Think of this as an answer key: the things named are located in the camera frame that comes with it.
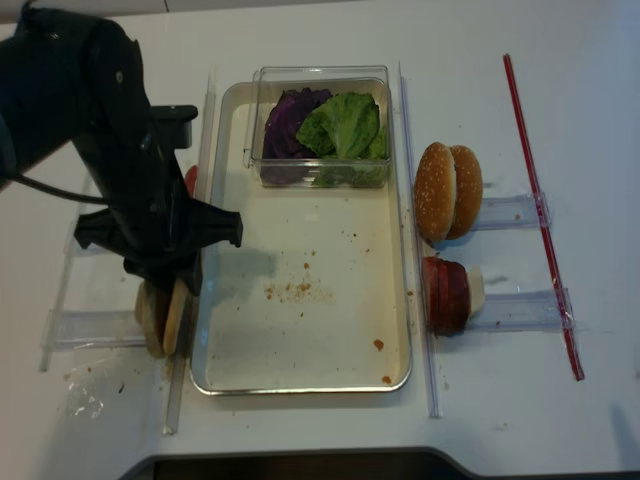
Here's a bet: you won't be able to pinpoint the metal baking tray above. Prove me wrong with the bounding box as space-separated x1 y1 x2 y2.
191 83 411 396

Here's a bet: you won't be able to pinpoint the clear bun holder rail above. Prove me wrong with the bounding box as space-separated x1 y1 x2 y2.
38 310 145 372
471 193 552 231

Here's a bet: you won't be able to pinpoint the sesame bun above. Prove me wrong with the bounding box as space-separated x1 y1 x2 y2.
446 145 483 240
413 142 456 243

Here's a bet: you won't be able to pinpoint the red straw strip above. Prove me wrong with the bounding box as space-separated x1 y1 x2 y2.
502 53 585 382

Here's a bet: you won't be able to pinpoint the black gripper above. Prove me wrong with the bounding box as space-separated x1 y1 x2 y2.
74 153 243 290

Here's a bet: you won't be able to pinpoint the tomato slices stack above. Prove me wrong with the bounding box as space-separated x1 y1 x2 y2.
184 165 199 197

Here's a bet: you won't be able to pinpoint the clear patty holder rail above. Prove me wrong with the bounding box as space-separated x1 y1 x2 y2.
466 289 575 332

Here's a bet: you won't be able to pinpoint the clear left divider rail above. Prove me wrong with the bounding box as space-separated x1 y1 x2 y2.
163 68 217 436

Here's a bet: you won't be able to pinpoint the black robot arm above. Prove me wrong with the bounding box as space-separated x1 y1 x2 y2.
1 3 243 293

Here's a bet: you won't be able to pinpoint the clear divider rail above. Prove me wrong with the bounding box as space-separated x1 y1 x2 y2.
163 68 217 436
397 62 442 419

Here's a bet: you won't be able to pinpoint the bun slice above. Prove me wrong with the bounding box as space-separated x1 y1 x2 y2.
134 280 169 358
162 278 190 356

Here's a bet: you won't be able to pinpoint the sesame bun top front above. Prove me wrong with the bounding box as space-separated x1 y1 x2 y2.
413 142 456 243

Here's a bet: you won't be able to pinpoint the green lettuce leaves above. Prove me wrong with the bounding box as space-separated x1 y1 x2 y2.
296 92 387 188

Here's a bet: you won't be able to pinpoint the stack of meat patties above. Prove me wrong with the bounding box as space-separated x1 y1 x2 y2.
422 256 471 337

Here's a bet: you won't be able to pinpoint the clear bottom bun holder rail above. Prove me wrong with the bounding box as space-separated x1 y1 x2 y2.
38 310 145 372

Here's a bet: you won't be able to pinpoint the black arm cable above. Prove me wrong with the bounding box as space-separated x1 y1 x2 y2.
0 169 109 206

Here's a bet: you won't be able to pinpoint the clear right divider rail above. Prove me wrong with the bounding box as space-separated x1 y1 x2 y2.
397 62 442 419

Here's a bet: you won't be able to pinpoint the purple cabbage leaf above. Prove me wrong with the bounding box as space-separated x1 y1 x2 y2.
260 88 332 186

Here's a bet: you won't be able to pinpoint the clear plastic lettuce box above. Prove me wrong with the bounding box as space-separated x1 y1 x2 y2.
244 65 392 188

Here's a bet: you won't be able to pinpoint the sesame bun top rear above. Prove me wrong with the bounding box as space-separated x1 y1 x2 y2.
446 145 483 240

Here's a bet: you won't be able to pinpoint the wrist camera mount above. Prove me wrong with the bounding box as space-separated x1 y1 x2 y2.
151 105 198 150

